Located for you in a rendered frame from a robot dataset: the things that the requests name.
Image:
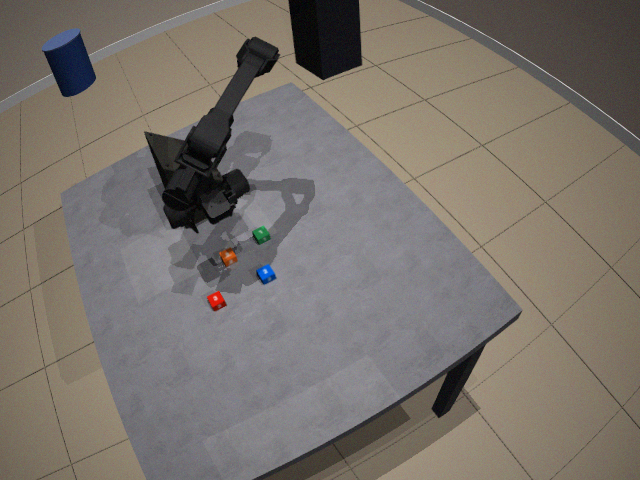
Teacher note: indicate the green block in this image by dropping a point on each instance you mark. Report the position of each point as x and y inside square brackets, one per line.
[261, 235]

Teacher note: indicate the blue block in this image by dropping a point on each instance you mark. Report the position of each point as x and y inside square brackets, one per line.
[266, 274]

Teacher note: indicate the red block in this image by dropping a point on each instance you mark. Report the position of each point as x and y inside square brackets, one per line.
[217, 301]

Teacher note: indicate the orange block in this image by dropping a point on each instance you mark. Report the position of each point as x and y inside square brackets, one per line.
[228, 257]

